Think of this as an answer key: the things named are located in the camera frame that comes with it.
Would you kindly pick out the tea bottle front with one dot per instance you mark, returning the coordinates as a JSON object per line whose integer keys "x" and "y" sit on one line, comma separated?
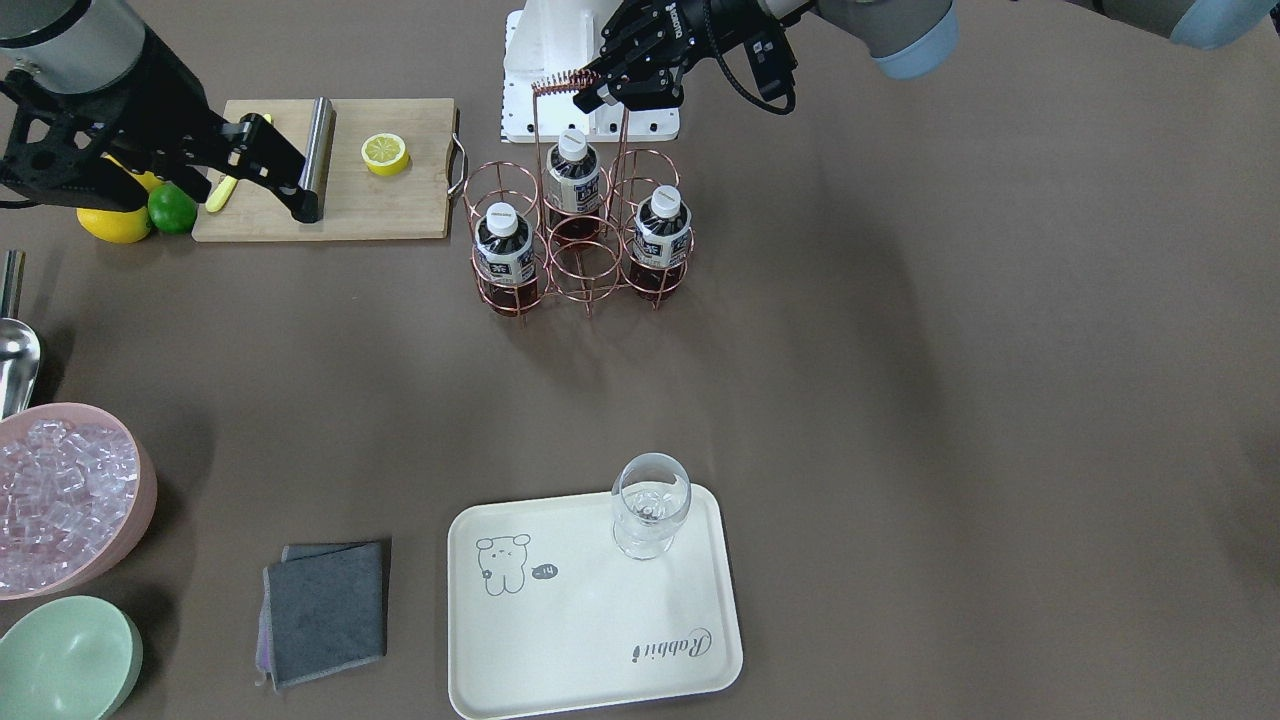
{"x": 505, "y": 260}

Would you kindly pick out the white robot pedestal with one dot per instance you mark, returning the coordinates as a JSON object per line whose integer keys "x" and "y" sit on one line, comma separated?
{"x": 547, "y": 38}

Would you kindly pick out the copper wire bottle basket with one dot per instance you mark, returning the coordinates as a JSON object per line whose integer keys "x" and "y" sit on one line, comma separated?
{"x": 583, "y": 271}

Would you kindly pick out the green lime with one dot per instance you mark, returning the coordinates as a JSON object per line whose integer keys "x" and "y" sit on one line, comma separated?
{"x": 171, "y": 210}

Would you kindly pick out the yellow plastic knife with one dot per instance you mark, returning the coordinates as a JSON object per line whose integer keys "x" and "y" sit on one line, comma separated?
{"x": 220, "y": 194}

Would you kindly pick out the bamboo cutting board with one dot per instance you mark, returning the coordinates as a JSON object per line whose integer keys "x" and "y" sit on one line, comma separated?
{"x": 359, "y": 206}

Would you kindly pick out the cream rabbit tray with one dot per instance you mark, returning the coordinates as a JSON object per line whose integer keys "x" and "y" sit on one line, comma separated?
{"x": 546, "y": 614}

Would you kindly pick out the grey folded cloth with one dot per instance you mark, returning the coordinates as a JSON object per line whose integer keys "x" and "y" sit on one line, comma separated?
{"x": 323, "y": 611}

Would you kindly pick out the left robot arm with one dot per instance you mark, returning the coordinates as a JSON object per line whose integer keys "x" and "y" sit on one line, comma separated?
{"x": 908, "y": 39}

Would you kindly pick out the half lemon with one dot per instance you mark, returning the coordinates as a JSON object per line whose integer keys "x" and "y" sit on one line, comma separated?
{"x": 385, "y": 154}

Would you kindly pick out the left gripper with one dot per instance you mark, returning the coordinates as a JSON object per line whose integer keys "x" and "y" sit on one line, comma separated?
{"x": 683, "y": 33}

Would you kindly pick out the yellow lemon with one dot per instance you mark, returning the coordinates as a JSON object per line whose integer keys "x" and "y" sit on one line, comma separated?
{"x": 147, "y": 180}
{"x": 116, "y": 226}

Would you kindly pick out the clear wine glass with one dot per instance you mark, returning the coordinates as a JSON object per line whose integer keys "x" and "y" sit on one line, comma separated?
{"x": 651, "y": 498}

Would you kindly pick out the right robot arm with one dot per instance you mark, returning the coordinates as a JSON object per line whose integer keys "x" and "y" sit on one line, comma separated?
{"x": 74, "y": 47}

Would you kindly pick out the metal ice scoop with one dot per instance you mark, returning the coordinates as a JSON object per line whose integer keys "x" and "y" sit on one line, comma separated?
{"x": 21, "y": 349}

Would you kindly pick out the tea bottle white cap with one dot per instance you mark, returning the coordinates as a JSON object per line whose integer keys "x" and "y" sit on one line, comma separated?
{"x": 573, "y": 188}

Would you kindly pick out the tea bottle back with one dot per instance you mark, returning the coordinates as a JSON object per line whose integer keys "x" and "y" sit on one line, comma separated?
{"x": 660, "y": 245}

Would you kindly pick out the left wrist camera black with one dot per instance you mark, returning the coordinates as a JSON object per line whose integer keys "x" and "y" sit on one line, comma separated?
{"x": 772, "y": 65}

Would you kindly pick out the steel muddler black tip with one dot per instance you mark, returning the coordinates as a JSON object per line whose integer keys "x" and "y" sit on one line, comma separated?
{"x": 320, "y": 130}

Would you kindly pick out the pink bowl of ice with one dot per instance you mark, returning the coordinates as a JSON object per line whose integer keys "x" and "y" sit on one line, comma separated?
{"x": 79, "y": 492}

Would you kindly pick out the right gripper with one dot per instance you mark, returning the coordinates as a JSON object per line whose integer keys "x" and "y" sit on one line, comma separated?
{"x": 157, "y": 93}

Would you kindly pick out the green bowl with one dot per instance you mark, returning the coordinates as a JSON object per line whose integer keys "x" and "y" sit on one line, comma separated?
{"x": 74, "y": 658}

